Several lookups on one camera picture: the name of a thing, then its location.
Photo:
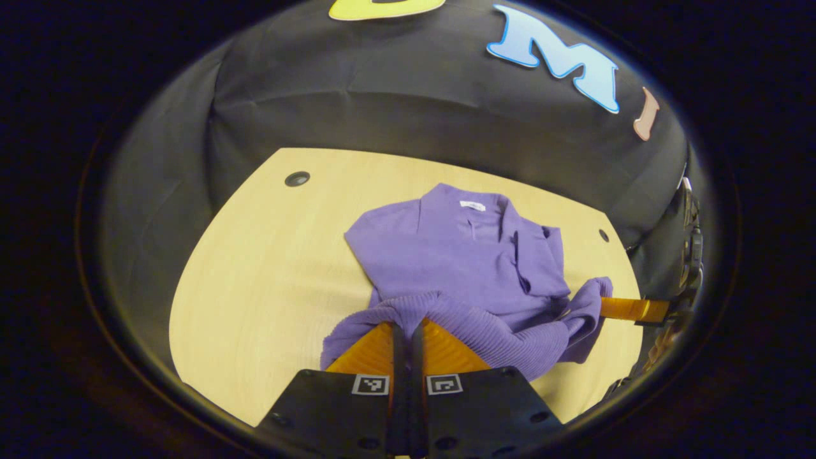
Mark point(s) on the purple knit cardigan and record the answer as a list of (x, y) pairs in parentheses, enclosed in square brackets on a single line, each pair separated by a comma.
[(459, 255)]

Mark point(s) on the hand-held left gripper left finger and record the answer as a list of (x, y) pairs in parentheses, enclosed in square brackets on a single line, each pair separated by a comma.
[(400, 363)]

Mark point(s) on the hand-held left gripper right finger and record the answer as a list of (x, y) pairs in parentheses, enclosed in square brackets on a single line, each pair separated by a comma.
[(416, 363)]

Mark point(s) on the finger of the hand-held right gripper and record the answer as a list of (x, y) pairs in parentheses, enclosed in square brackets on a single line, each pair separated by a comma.
[(631, 309), (656, 354)]

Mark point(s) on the black backdrop cloth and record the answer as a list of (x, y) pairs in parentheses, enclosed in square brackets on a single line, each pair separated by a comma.
[(382, 108)]

